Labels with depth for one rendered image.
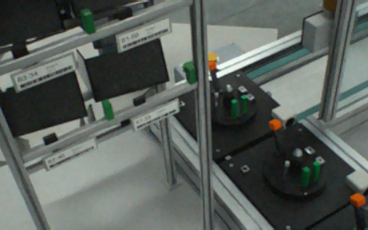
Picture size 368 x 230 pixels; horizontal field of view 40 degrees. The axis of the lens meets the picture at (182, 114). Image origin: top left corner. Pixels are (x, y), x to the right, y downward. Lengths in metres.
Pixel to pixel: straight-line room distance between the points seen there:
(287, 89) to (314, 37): 0.35
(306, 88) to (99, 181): 0.62
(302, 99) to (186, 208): 0.45
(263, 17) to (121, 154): 2.23
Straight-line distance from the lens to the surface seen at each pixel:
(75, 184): 1.33
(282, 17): 3.44
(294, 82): 1.47
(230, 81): 1.38
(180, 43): 1.72
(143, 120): 0.83
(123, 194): 1.28
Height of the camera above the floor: 1.85
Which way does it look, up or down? 43 degrees down
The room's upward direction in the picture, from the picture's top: 5 degrees counter-clockwise
